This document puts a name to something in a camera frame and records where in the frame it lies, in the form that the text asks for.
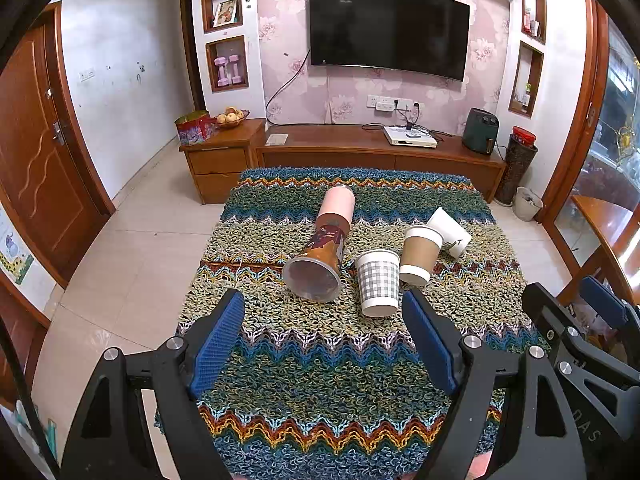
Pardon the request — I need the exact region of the picture book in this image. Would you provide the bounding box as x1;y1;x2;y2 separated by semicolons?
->
212;0;238;27

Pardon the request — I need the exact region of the brown paper cup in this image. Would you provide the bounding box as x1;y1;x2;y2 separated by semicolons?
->
398;225;445;287

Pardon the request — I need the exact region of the wooden side table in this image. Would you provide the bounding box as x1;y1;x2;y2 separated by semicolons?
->
542;195;640;306

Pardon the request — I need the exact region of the wall poster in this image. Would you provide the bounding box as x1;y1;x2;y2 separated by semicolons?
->
0;205;35;286

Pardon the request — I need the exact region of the white wall socket strip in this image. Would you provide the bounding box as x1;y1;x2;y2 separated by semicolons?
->
366;94;426;113

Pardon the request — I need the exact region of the colourful knitted table cloth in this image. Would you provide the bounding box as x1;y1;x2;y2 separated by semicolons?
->
155;166;551;478

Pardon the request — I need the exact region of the long wooden television cabinet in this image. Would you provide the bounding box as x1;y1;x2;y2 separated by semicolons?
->
255;123;507;204

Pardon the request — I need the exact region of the brown wooden door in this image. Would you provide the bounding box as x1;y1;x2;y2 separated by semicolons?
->
0;25;103;286

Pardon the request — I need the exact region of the wooden drawer cabinet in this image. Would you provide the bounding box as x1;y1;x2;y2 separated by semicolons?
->
179;118;267;205

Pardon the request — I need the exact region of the basket of fruit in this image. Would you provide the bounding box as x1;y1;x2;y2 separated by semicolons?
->
215;106;250;130

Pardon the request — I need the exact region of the large brown patterned cup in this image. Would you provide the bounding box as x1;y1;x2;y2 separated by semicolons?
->
281;212;351;304

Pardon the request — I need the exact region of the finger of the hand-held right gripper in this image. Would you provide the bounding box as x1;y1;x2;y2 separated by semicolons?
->
579;275;640;357
521;282;640;392

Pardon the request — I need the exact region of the dark green air fryer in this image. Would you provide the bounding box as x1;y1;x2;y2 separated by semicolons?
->
462;108;500;155

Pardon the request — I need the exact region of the tall dark floor vase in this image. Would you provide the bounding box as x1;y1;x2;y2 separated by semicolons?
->
494;137;539;207

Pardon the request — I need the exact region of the glass sliding door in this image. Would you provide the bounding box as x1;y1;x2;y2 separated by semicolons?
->
552;15;640;266

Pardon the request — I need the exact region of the black television cable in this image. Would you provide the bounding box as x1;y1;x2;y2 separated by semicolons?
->
265;49;312;126

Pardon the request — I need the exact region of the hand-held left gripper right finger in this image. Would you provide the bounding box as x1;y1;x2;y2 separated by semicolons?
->
402;287;587;480

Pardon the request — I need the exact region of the grey checked paper cup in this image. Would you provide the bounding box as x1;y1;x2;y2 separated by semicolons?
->
354;249;402;318

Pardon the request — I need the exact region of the white paper cup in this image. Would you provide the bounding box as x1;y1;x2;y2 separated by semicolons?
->
426;206;472;259

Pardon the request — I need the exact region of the black flat television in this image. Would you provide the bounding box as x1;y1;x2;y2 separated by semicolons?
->
307;0;471;82

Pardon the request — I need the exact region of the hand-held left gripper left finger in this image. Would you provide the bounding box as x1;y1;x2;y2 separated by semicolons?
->
59;287;246;480

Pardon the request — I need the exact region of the white waste bin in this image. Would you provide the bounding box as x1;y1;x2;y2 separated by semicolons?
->
512;186;544;222

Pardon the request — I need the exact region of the red patterned tin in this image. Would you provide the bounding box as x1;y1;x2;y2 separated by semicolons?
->
174;110;217;147

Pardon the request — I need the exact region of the white set-top box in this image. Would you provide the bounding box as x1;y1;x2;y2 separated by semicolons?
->
383;125;438;149

